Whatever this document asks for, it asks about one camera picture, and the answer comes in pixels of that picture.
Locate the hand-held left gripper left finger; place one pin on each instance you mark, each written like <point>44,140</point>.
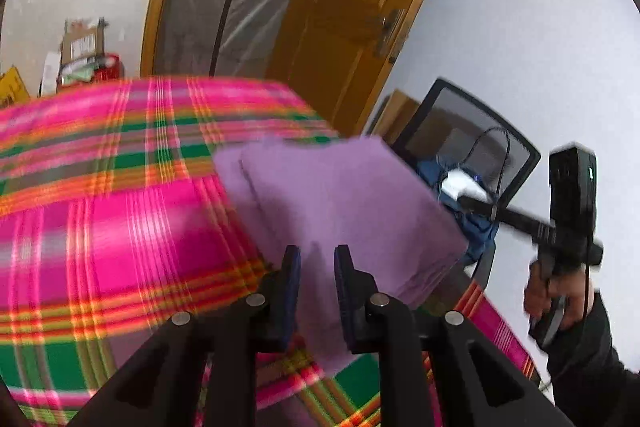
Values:
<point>292,292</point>

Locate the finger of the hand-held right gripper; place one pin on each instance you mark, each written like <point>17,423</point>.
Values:
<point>515,218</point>

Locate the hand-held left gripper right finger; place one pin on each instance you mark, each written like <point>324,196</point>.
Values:
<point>341,297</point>

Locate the purple fleece garment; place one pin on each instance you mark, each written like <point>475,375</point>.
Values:
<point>350,207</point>

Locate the person's right forearm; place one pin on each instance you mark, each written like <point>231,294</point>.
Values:
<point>590,372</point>

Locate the person's right hand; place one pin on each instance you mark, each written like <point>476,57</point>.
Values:
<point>580,297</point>

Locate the blue denim bag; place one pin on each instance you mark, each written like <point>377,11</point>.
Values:
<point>475,232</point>

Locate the black mesh office chair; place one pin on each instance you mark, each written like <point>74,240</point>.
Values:
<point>450,117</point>

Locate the flat cardboard sheet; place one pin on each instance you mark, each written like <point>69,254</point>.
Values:
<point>395,112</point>

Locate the pink green plaid blanket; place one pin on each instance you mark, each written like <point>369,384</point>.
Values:
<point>125,232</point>

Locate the metal door lock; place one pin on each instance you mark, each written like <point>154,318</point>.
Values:
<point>390,32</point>

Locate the wooden door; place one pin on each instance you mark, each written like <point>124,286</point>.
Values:
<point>350,7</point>

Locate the small white box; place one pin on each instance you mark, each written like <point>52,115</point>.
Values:
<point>49,74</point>

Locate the cardboard box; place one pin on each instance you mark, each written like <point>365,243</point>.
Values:
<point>82,39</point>

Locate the yellow bag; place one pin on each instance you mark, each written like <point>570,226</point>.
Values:
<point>12,89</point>

